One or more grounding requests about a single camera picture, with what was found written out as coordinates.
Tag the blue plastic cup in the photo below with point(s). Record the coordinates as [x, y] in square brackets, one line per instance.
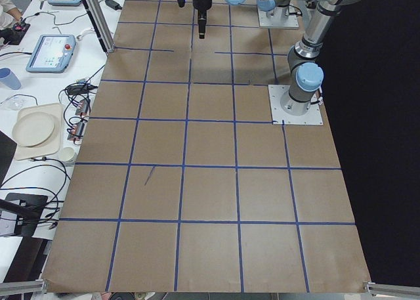
[9, 79]

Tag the white paper cup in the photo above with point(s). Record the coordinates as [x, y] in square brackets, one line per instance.
[67, 156]

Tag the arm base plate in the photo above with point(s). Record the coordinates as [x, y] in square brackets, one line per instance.
[286, 111]
[289, 23]

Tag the black camera stand base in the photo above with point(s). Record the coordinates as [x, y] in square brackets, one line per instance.
[20, 214]

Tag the beige tray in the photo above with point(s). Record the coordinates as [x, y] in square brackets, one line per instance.
[53, 143]

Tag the near teach pendant tablet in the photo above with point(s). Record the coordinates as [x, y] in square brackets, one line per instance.
[52, 54]

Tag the black power adapter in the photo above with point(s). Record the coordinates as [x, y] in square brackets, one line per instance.
[113, 5]

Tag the beige round plate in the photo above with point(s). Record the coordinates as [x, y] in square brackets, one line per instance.
[33, 129]

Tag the aluminium frame post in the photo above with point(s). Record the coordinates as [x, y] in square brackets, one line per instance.
[100, 26]

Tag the person at side table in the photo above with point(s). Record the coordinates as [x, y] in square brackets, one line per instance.
[10, 14]

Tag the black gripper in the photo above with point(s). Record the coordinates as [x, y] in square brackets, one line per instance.
[201, 2]

